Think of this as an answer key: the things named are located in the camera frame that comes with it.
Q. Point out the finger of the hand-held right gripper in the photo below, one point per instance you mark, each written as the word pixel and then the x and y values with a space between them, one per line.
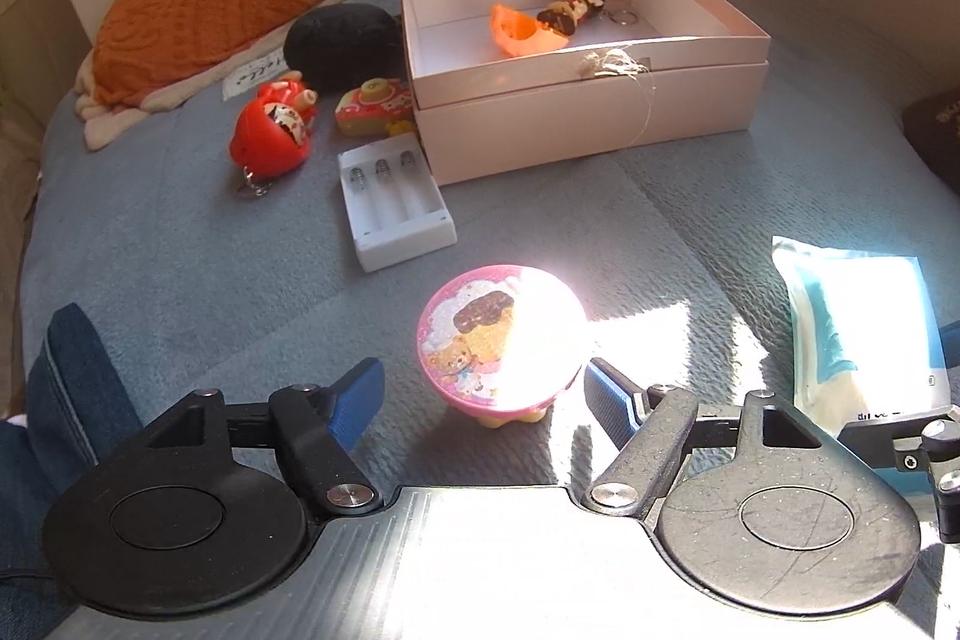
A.
pixel 919 441
pixel 951 347

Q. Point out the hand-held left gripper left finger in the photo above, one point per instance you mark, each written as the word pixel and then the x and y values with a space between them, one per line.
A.
pixel 352 400

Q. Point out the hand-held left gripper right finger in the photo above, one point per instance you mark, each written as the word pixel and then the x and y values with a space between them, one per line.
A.
pixel 607 396

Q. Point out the blue white tissue packet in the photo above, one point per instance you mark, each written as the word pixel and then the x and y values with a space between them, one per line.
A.
pixel 862 325

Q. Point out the pink yellow cup toy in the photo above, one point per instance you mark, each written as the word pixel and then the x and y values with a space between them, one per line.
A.
pixel 480 340

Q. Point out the white battery case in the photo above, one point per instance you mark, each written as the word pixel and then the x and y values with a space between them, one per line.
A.
pixel 394 205

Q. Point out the pink cardboard box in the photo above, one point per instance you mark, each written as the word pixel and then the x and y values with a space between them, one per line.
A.
pixel 562 115

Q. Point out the pink toy camera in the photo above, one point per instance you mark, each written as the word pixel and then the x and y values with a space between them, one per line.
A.
pixel 371 108

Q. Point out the black plush toy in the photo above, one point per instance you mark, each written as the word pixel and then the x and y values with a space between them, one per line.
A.
pixel 337 44

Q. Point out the grey-blue fleece blanket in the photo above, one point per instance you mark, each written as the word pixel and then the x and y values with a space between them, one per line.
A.
pixel 225 287

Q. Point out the brown patterned sock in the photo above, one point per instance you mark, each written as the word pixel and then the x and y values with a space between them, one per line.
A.
pixel 937 138

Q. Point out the person's left leg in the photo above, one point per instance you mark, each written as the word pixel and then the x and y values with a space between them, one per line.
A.
pixel 60 400

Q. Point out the white cloth label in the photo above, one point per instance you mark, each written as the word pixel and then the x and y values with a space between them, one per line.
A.
pixel 255 76

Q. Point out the beige cloth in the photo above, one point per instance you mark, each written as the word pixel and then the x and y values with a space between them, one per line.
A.
pixel 112 123

